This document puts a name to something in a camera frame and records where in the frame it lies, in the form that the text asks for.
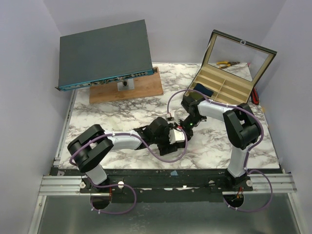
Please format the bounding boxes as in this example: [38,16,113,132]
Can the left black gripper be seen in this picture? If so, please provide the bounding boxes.
[152,124,177,156]

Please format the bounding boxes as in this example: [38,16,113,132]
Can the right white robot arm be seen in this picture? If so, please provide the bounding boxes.
[179,96,263,191]

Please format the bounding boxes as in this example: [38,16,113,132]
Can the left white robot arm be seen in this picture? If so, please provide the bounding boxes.
[67,117,188,193]

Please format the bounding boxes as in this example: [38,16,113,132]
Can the rolled olive green cloth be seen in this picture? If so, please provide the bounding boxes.
[189,92,203,100]

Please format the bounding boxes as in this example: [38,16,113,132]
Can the rolled navy blue cloth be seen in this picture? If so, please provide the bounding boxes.
[194,83,214,97]

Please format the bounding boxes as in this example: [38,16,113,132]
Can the wooden board stand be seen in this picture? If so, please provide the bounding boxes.
[89,67,163,104]

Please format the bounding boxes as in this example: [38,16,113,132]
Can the black compartment box with lid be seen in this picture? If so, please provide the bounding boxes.
[188,30,277,104]

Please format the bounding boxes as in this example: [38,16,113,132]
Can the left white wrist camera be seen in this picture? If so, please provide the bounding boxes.
[169,129,186,144]

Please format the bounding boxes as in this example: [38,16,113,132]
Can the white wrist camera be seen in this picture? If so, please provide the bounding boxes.
[169,129,186,144]
[165,113,181,125]

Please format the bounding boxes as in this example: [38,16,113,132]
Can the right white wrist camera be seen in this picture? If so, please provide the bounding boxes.
[165,113,181,125]

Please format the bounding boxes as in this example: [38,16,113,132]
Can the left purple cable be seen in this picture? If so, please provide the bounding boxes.
[69,129,188,215]

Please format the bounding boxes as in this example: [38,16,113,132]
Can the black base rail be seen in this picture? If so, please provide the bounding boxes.
[49,167,253,203]

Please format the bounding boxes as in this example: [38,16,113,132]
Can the yellow handled pliers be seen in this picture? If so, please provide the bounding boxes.
[216,61,240,69]

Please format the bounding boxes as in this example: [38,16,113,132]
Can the grey network switch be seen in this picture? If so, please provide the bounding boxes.
[56,19,156,91]

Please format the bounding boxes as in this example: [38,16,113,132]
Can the aluminium frame extrusion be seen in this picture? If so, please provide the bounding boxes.
[29,169,308,234]

